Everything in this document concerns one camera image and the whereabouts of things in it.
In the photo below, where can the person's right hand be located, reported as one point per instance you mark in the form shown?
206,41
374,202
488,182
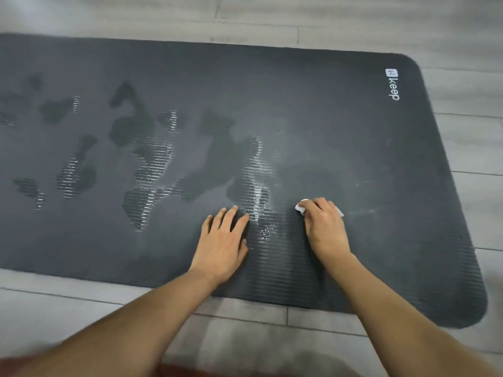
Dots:
326,231

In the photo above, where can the person's left hand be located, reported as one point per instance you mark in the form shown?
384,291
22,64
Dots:
220,251

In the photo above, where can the white tissue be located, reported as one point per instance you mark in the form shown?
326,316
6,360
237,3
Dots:
299,209

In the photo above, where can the dark grey yoga mat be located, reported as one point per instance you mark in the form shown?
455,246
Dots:
275,94

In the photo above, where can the person's left forearm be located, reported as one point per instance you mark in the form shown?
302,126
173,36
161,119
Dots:
118,329

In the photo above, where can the person's right forearm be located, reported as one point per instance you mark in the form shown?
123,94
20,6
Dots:
393,321

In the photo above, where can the reddish-brown cushion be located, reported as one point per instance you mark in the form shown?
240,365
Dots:
177,372

